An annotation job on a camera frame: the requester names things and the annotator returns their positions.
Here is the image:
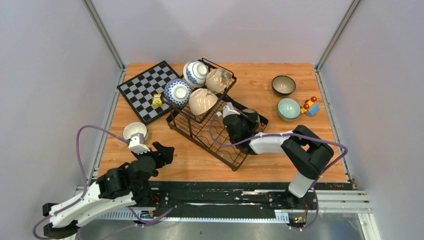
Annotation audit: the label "cream leaf bowl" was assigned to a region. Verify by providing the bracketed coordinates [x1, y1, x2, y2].
[188, 88, 219, 116]

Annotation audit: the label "yellow toy block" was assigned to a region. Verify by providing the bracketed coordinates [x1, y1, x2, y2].
[151, 93, 163, 108]

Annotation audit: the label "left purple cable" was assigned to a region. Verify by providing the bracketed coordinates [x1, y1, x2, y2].
[32, 124, 175, 240]

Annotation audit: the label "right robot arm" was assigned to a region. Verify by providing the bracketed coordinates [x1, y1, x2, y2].
[222, 105, 334, 209]

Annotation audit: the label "cream painted bowl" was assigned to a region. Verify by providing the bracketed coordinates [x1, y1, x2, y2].
[205, 68, 233, 93]

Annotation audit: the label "blue white patterned bowl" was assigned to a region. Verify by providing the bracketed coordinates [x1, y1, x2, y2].
[242, 108, 261, 131]

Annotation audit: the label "green floral bowl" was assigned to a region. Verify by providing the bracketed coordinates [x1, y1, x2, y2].
[276, 98, 301, 122]

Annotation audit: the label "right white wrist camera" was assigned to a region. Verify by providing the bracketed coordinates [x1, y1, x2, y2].
[215, 102, 240, 118]

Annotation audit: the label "orange blue toy blocks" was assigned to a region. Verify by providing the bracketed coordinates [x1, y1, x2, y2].
[300, 96, 320, 117]

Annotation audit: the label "teal white striped bowl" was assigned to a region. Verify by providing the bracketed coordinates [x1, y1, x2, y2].
[122, 121, 149, 141]

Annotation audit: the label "dark blue glazed bowl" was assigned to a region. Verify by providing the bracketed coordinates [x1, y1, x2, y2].
[271, 75, 296, 97]

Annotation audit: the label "black white chessboard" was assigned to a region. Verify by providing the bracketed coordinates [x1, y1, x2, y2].
[117, 61, 178, 125]

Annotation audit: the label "blue diamond pattern bowl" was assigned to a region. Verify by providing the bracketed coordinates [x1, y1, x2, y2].
[164, 78, 193, 108]

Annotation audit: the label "blue white porcelain bowl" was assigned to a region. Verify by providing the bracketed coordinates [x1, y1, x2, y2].
[183, 60, 209, 88]

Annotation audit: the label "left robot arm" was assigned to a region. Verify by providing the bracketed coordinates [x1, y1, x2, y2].
[43, 141, 175, 240]

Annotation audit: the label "black wire dish rack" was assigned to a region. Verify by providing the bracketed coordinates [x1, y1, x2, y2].
[166, 75, 248, 171]

